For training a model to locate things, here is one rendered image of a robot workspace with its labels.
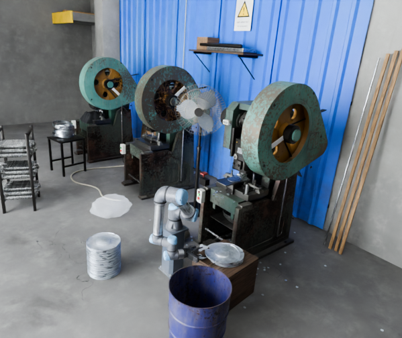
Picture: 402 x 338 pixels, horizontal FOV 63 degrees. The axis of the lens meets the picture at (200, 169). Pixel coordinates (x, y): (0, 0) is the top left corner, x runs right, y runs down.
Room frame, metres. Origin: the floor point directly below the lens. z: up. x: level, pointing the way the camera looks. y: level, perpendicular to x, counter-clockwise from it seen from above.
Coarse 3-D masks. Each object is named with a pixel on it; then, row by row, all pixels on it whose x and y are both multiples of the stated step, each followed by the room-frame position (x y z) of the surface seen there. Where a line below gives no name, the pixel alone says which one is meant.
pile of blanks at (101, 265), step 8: (88, 248) 2.35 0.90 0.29; (120, 248) 2.48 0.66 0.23; (88, 256) 2.37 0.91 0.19; (96, 256) 2.32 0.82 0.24; (104, 256) 2.33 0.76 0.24; (112, 256) 2.36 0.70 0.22; (120, 256) 2.47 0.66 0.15; (88, 264) 2.38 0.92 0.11; (96, 264) 2.33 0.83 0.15; (104, 264) 2.33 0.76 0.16; (112, 264) 2.36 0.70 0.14; (120, 264) 2.47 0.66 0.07; (88, 272) 2.38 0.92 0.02; (96, 272) 2.32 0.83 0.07; (104, 272) 2.33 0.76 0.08; (112, 272) 2.36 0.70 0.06
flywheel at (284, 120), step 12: (288, 108) 2.73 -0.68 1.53; (300, 108) 2.84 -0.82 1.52; (288, 120) 2.75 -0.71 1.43; (276, 132) 2.65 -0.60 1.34; (288, 132) 2.61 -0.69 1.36; (300, 132) 2.64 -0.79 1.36; (276, 144) 2.59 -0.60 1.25; (288, 144) 2.78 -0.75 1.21; (300, 144) 2.88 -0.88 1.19; (276, 156) 2.69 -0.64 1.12; (288, 156) 2.80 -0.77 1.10
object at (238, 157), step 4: (236, 140) 3.02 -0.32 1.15; (240, 140) 2.98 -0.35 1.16; (236, 144) 3.02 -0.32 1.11; (240, 144) 2.98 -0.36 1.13; (236, 148) 3.01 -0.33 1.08; (240, 148) 2.97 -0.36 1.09; (236, 152) 3.01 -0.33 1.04; (240, 152) 2.97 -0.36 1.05; (236, 156) 2.99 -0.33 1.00; (240, 156) 2.96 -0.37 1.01; (236, 160) 2.96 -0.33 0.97; (240, 160) 2.96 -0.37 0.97; (236, 164) 2.95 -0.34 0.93; (240, 164) 2.92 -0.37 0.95; (244, 164) 2.92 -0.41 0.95; (240, 168) 2.92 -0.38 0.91; (244, 168) 2.92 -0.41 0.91; (248, 168) 2.96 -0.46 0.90
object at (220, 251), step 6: (210, 246) 2.36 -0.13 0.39; (216, 246) 2.36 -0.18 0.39; (222, 246) 2.37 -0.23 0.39; (228, 246) 2.38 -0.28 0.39; (234, 246) 2.38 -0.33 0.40; (210, 252) 2.27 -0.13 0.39; (216, 252) 2.27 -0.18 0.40; (222, 252) 2.27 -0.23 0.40; (228, 252) 2.28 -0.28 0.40; (234, 252) 2.30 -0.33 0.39; (210, 258) 2.19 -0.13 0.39; (216, 258) 2.19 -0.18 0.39; (222, 258) 2.20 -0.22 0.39; (228, 258) 2.21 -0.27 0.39; (234, 258) 2.21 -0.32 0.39
